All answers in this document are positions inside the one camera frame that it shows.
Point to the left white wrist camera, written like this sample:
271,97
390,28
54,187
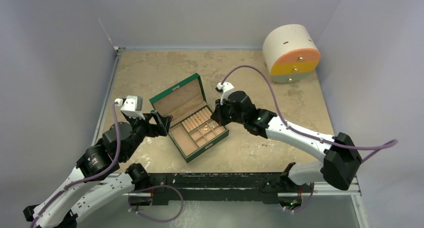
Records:
131,106

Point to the green jewelry box with lid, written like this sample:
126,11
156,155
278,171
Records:
181,100

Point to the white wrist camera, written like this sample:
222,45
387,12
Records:
225,89
131,106

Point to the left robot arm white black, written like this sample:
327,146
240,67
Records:
74,199

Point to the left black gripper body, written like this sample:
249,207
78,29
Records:
142,128

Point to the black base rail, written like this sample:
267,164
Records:
265,187

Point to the round drawer cabinet cream orange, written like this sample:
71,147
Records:
290,54

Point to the aluminium frame rail left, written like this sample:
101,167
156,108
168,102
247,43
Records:
105,105

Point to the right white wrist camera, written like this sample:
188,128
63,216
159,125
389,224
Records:
225,89

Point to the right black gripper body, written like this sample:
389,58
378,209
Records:
221,112

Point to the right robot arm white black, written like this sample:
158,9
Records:
334,165

